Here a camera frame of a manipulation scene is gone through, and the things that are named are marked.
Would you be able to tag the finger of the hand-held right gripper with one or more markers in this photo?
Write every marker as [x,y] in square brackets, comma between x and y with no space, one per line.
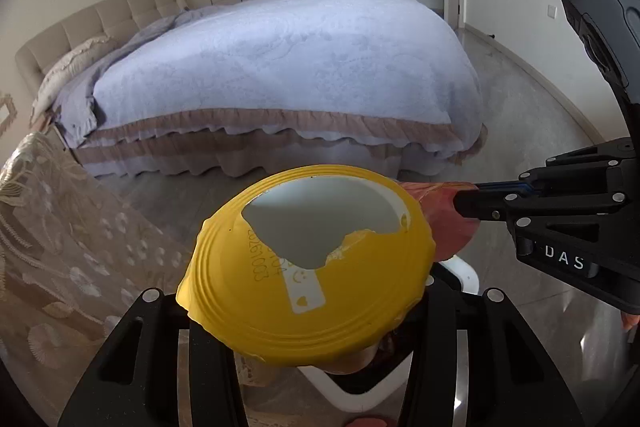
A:
[515,186]
[480,206]

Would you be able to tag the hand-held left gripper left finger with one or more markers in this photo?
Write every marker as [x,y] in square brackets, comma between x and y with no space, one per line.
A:
[150,322]

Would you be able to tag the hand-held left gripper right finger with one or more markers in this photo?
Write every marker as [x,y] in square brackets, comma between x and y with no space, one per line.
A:
[430,357]

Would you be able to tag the pink snack wrapper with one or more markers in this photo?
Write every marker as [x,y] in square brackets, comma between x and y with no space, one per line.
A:
[445,232]

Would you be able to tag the white trash bin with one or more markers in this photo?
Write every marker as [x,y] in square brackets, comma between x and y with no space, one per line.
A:
[465,274]

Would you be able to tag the yellow torn-lid cup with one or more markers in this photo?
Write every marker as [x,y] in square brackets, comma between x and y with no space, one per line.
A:
[280,302]

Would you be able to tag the pink slipper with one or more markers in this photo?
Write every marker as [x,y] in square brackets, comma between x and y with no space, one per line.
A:
[372,422]

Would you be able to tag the bed with lavender cover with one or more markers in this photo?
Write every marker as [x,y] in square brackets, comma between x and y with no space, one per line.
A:
[300,67]

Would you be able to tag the beige ruffled pillow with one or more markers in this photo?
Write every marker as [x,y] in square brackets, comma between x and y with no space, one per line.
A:
[67,67]

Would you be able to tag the grey-lavender quilt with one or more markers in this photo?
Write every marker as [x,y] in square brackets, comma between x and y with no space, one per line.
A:
[125,52]

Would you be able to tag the beige tufted headboard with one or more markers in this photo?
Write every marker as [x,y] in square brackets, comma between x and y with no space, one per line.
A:
[95,19]

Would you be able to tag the white wall switch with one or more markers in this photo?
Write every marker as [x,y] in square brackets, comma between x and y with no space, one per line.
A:
[552,12]

